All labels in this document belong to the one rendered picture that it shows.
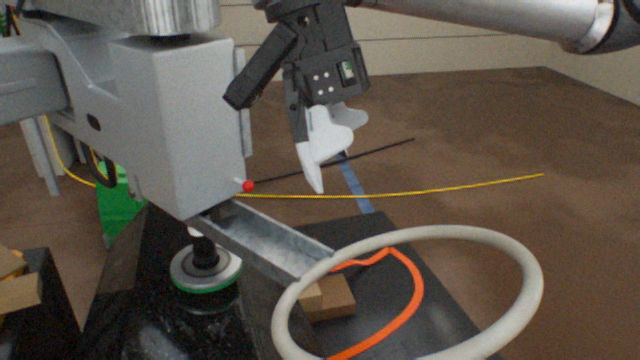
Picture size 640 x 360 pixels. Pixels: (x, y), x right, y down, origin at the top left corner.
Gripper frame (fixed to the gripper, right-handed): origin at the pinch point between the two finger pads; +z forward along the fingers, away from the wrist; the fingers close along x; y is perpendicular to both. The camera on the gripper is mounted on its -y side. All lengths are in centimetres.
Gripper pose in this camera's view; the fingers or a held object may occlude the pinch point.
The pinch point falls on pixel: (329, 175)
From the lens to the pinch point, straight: 53.3
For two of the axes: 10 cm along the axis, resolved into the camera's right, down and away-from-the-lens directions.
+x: 2.2, -3.0, 9.3
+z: 2.9, 9.3, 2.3
